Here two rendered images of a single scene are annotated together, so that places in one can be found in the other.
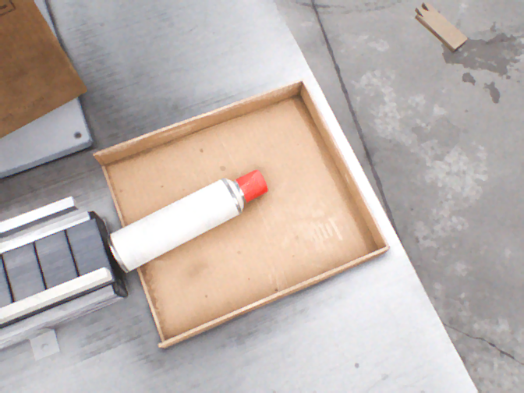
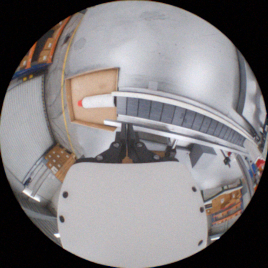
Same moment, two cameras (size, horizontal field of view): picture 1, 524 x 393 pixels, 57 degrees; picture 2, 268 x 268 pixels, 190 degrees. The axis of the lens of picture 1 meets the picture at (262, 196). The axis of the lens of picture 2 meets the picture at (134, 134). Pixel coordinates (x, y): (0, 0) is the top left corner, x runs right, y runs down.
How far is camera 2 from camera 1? 40 cm
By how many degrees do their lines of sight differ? 17
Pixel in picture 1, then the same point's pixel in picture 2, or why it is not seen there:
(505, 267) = not seen: hidden behind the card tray
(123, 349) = (130, 72)
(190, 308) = (107, 76)
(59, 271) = (132, 102)
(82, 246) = (122, 107)
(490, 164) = not seen: hidden behind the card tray
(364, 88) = not seen: hidden behind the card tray
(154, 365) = (123, 64)
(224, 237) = (93, 92)
